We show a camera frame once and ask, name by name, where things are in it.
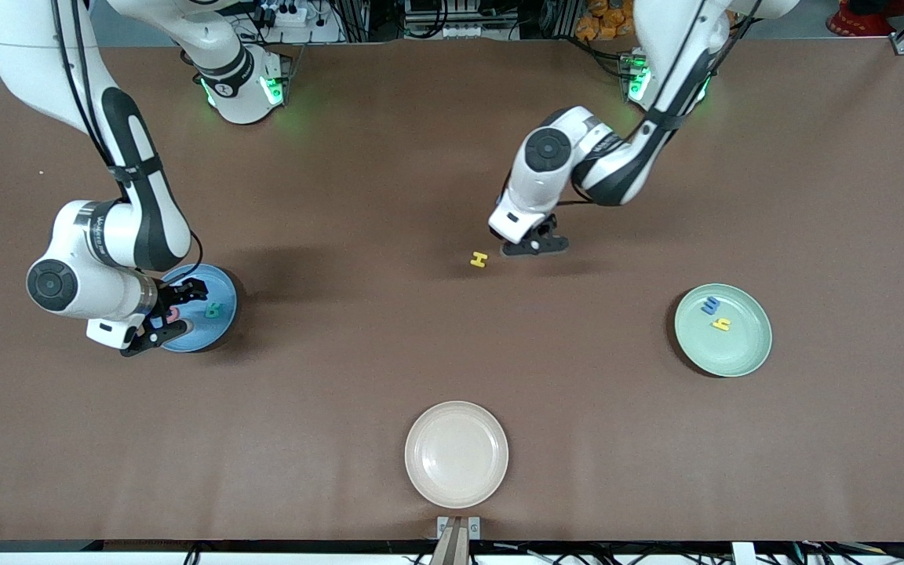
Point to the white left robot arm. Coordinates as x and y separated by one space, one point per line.
617 165

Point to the white power strip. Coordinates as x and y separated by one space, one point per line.
318 33

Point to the blue lowercase letter m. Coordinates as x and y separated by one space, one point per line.
710 304

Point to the red object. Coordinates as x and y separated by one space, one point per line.
860 20

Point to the yellow lowercase letter h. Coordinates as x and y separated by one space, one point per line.
721 323

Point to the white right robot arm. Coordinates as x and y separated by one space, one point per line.
138 220

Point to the green plate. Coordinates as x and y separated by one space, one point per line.
742 349

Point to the yellow uppercase letter H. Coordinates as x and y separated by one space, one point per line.
479 260

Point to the beige plate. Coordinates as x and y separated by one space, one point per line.
457 455

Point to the black table edge rail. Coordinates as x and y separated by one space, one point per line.
264 545

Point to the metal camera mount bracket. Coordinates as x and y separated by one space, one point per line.
458 530

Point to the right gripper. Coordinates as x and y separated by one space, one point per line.
172 297

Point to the teal uppercase letter R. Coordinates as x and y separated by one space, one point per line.
214 311

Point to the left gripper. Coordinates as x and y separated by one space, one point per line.
544 230

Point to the blue plate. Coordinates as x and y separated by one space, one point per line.
220 282

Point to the orange snack packs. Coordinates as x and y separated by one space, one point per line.
597 20

